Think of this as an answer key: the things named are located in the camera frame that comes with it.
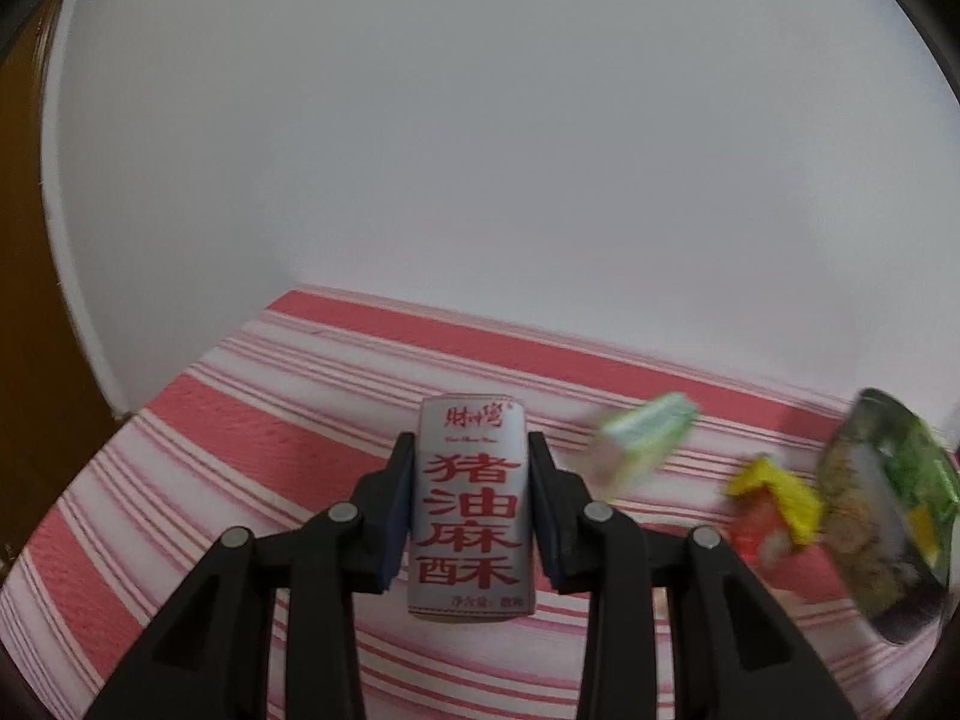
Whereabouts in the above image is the yellow packet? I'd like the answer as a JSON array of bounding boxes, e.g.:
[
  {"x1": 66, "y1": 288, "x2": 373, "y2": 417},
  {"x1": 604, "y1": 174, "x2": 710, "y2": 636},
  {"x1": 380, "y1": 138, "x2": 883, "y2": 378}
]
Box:
[{"x1": 724, "y1": 454, "x2": 822, "y2": 547}]

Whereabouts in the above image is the round metal tin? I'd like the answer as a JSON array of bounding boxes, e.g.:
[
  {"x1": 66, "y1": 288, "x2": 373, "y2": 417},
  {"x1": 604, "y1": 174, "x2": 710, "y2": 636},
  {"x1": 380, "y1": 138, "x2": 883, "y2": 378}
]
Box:
[{"x1": 814, "y1": 388, "x2": 960, "y2": 646}]

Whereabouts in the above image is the pink striped bedsheet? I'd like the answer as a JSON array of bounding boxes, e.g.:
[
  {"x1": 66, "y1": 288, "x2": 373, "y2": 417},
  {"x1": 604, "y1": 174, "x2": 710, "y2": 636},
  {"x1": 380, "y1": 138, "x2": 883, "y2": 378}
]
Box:
[{"x1": 0, "y1": 285, "x2": 960, "y2": 720}]

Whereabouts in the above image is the green cardboard box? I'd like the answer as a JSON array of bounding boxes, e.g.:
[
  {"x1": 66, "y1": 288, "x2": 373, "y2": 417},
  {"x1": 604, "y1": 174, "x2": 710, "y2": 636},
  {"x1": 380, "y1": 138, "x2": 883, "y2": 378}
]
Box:
[{"x1": 585, "y1": 391, "x2": 702, "y2": 500}]

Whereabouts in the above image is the white snack packet red print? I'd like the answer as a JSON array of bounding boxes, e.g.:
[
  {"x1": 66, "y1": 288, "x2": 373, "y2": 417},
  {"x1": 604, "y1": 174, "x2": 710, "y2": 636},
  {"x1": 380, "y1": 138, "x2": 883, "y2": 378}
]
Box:
[{"x1": 406, "y1": 395, "x2": 535, "y2": 625}]

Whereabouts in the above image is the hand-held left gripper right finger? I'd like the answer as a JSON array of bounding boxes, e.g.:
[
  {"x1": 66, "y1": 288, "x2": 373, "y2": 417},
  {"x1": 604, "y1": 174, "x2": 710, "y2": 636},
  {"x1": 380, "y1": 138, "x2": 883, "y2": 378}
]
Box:
[{"x1": 529, "y1": 431, "x2": 856, "y2": 720}]

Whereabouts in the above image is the brown wooden door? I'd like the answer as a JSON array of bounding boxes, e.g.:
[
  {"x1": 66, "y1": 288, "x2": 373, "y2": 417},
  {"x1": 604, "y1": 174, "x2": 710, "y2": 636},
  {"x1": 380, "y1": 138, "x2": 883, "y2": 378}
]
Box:
[{"x1": 0, "y1": 0, "x2": 125, "y2": 563}]

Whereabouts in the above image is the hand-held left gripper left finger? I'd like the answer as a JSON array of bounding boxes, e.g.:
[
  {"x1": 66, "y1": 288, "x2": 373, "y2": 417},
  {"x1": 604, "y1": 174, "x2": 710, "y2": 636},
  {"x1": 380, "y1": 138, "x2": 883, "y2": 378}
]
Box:
[{"x1": 82, "y1": 431, "x2": 417, "y2": 720}]

